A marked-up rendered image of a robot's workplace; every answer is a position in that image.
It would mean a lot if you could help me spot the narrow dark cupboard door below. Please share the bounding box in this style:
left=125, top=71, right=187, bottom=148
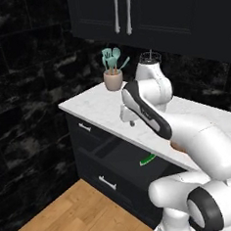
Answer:
left=67, top=0, right=126, bottom=46

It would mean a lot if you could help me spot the teal flat spatula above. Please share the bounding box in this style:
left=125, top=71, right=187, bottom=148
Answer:
left=105, top=56, right=117, bottom=75

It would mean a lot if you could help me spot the silver cupboard door handle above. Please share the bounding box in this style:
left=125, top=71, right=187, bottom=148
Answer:
left=112, top=0, right=122, bottom=35
left=123, top=0, right=136, bottom=36

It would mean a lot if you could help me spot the open dark drawer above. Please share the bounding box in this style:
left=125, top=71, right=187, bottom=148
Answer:
left=77, top=126, right=190, bottom=194

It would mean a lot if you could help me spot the wide dark cupboard door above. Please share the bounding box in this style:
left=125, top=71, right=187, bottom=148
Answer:
left=120, top=0, right=231, bottom=73

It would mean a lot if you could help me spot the brown cutting board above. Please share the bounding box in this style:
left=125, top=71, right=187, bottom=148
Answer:
left=168, top=138, right=189, bottom=157

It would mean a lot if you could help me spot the teal ladle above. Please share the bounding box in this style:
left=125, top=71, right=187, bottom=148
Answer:
left=116, top=56, right=131, bottom=72

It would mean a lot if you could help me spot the tall dark drawer front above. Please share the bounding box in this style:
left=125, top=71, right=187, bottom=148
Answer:
left=73, top=145, right=163, bottom=231

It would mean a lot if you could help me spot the teal slotted spatula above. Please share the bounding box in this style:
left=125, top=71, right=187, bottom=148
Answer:
left=101, top=47, right=114, bottom=73

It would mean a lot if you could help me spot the long silver drawer handle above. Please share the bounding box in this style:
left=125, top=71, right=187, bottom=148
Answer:
left=98, top=173, right=117, bottom=192

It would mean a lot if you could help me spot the beige utensil pot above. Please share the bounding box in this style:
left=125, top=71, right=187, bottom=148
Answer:
left=102, top=68, right=125, bottom=93

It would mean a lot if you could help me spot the short silver drawer handle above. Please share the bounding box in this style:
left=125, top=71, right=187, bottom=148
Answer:
left=77, top=121, right=92, bottom=133

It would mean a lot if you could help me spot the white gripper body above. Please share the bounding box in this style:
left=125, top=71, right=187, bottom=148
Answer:
left=118, top=102, right=140, bottom=125

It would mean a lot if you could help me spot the teal spoon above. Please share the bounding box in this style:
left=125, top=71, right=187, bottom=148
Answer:
left=112, top=46, right=122, bottom=72

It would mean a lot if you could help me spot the green-handled knife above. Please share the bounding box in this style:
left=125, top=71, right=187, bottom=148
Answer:
left=138, top=153, right=158, bottom=167

